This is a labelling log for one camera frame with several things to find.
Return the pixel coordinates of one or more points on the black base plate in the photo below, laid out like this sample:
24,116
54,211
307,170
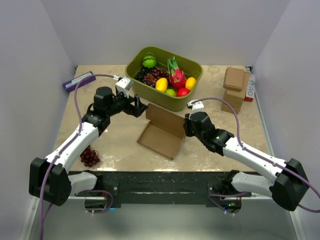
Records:
166,188

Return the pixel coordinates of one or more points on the olive green plastic bin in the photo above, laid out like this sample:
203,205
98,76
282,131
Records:
189,67

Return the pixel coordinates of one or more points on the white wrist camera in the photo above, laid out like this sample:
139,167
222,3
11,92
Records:
195,107
123,85

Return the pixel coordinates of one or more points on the red apple toy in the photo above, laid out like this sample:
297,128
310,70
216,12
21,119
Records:
182,92

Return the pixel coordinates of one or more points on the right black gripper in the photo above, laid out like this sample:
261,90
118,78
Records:
186,126

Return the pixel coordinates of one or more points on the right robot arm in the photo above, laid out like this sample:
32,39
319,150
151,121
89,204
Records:
283,181

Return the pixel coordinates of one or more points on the yellow mango toy left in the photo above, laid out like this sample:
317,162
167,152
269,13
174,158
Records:
161,84

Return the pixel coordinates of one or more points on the aluminium frame rail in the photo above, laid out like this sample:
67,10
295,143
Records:
142,159

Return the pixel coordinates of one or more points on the white red printed box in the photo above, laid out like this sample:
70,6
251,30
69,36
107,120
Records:
250,91

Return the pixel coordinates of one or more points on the red grape bunch on table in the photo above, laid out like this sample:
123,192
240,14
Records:
89,157

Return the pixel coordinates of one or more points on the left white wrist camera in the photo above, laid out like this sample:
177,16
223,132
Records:
123,85

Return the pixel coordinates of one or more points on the stack of folded cardboard boxes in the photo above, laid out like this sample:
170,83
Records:
234,98

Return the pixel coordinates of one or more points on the yellow mango toy right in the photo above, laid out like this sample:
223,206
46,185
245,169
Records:
190,83

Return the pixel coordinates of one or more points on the red grape bunch in bin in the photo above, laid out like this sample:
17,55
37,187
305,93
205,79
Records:
154,74

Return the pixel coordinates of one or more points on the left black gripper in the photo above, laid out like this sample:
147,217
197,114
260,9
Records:
137,109

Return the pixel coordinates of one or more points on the yellow mango toy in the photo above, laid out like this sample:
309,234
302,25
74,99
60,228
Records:
190,83
161,84

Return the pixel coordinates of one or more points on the purple flat box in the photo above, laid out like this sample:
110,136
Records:
82,80

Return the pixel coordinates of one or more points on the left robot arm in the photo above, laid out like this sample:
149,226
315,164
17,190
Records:
49,178

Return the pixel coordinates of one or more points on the brown cardboard paper box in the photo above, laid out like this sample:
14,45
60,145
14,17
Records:
164,132

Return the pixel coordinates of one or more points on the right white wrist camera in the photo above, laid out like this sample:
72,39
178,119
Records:
195,107

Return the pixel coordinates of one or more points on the top folded cardboard box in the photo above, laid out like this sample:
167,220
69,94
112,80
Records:
233,79

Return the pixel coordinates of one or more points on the green watermelon toy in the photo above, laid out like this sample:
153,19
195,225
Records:
149,61

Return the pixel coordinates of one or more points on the green lime toy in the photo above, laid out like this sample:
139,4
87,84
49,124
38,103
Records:
171,92

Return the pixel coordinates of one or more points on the dark purple grape bunch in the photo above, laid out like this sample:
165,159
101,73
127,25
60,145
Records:
142,74

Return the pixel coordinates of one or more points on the pink dragon fruit toy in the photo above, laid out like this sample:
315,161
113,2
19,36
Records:
177,77

